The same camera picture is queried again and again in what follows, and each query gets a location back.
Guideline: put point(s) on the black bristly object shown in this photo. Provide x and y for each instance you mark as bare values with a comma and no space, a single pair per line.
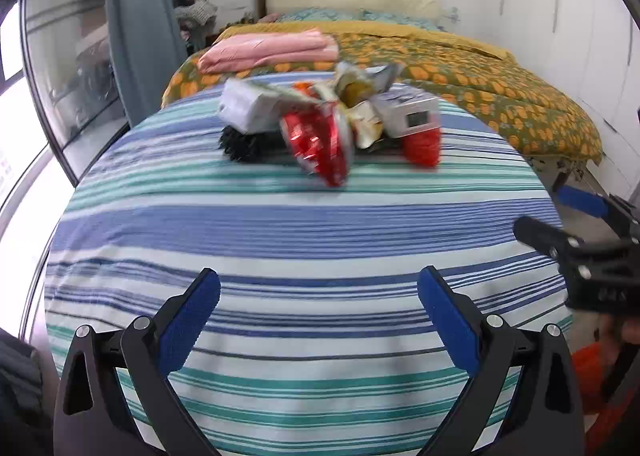
247,144

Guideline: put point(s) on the pink folded blanket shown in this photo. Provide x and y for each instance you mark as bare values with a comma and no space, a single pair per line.
265,50

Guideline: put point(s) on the orange plastic bag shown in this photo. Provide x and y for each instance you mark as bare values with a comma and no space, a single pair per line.
590,376

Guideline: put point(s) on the orange candy wrapper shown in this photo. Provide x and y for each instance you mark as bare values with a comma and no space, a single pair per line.
304,86

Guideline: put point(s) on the grey-blue curtain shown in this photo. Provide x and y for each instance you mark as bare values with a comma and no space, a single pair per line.
142,26

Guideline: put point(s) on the dark cloth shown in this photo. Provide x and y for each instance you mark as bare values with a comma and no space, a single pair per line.
20,396

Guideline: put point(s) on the red-orange wrapper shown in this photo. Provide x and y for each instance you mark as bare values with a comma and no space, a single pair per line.
422,146

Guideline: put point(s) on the beige snack wrapper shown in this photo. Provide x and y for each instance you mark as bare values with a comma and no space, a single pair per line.
369,124

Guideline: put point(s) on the white cardboard box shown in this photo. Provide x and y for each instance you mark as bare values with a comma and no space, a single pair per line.
407,114

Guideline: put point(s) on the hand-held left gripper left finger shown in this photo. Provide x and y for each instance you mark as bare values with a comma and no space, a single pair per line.
192,316

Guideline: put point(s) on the white plastic wrapper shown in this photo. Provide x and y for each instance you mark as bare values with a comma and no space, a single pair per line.
250,104

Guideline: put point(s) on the person's right hand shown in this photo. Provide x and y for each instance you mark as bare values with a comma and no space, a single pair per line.
625,333

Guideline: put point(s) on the blue green striped blanket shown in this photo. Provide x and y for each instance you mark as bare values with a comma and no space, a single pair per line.
310,246

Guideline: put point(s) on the red snack bag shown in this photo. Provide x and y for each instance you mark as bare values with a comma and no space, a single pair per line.
315,141

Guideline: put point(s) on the white wardrobe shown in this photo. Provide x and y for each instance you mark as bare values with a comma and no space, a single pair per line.
585,36

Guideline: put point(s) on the orange floral bedspread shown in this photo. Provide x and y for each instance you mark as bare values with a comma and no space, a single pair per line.
500,91

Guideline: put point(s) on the pile of clothes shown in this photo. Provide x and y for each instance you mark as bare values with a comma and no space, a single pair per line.
196,14

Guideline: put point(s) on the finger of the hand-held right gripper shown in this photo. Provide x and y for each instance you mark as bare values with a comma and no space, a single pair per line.
540,235
582,202

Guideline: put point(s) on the glass sliding door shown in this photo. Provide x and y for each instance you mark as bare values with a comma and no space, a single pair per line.
70,66

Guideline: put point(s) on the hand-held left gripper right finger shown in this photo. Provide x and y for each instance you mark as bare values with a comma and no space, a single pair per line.
447,316

